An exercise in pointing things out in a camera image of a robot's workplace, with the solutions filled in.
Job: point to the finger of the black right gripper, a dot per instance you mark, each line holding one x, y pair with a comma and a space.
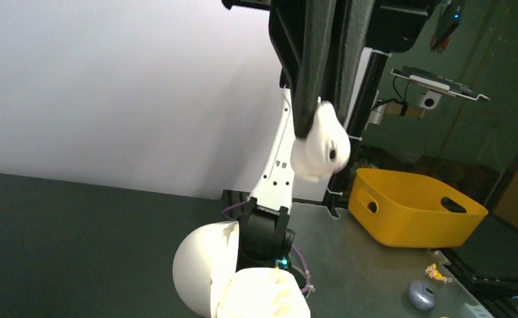
349, 29
300, 32

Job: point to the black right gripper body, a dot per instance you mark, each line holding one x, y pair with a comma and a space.
396, 25

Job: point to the white earbud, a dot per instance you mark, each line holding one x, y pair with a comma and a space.
326, 149

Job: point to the white earbud charging case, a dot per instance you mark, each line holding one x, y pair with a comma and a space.
209, 283

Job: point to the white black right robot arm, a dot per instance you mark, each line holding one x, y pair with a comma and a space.
264, 233

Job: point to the white webcam under tray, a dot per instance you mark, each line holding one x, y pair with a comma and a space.
430, 100

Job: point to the yellow plastic basket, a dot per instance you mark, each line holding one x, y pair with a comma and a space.
407, 210

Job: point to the small yellow toy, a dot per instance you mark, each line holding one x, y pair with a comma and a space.
433, 273

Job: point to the grey computer mouse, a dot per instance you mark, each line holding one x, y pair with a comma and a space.
421, 295

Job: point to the black monitor on mount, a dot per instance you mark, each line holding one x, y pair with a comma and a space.
448, 21

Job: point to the black front frame post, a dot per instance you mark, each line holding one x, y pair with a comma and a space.
369, 73

